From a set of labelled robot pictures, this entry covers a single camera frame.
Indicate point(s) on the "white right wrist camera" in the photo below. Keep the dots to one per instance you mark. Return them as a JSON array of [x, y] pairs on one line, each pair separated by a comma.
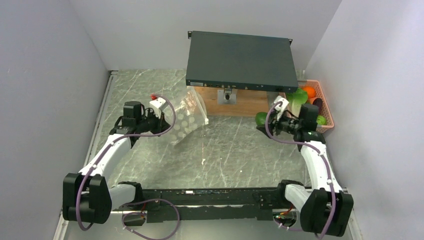
[[279, 105]]

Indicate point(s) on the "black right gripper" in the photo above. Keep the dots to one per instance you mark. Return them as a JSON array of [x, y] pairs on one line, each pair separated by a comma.
[[263, 129]]

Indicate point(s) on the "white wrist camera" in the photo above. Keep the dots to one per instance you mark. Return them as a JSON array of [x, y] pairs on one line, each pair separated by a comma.
[[279, 105], [157, 104]]

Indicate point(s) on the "green fake lime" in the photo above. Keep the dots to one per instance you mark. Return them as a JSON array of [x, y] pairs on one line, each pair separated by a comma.
[[321, 120]]

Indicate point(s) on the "dark green fake avocado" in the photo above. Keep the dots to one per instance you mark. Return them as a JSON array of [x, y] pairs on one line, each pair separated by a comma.
[[260, 119]]

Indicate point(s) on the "dark network switch box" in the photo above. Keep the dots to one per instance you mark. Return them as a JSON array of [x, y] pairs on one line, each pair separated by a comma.
[[240, 61]]

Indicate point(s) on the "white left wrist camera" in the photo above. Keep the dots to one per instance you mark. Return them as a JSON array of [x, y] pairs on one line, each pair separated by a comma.
[[157, 104]]

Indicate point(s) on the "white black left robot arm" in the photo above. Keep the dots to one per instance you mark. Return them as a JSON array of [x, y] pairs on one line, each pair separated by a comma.
[[86, 196]]

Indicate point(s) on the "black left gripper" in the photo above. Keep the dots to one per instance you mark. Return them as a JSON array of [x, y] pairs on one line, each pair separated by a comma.
[[161, 123]]

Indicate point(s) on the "green fake leafy vegetable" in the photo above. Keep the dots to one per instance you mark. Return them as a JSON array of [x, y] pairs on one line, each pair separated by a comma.
[[298, 99]]

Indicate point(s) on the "orange fake fruit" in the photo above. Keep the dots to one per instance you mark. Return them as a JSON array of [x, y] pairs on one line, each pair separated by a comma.
[[311, 92]]

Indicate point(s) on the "grey metal bracket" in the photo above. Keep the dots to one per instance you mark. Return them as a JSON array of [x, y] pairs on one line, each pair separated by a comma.
[[227, 96]]

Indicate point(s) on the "pink plastic basket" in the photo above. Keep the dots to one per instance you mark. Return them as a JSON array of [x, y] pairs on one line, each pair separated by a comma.
[[325, 111]]

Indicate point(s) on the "purple fake eggplant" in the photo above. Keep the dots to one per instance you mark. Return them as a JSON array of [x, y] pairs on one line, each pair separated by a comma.
[[318, 102]]

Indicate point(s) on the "wooden board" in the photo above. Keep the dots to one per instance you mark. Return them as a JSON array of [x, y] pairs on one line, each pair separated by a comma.
[[248, 102]]

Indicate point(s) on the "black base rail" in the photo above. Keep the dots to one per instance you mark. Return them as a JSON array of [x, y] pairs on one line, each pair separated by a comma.
[[260, 203]]

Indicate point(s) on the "polka dot zip top bag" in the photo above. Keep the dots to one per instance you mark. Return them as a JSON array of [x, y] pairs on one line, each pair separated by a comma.
[[190, 112]]

